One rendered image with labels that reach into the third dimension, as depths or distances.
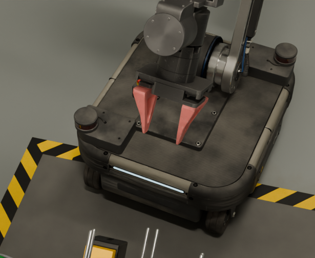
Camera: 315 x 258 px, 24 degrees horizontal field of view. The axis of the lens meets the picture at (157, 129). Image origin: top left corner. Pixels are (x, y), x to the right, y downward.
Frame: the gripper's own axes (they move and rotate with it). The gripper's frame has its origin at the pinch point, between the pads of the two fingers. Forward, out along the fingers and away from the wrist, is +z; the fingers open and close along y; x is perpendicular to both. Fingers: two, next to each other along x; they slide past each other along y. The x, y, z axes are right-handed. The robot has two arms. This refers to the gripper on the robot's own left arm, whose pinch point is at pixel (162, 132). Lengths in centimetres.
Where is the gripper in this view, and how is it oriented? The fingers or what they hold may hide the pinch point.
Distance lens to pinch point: 112.4
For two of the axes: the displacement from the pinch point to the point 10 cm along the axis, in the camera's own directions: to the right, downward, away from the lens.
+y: 9.1, 3.1, -2.6
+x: 3.5, -2.8, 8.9
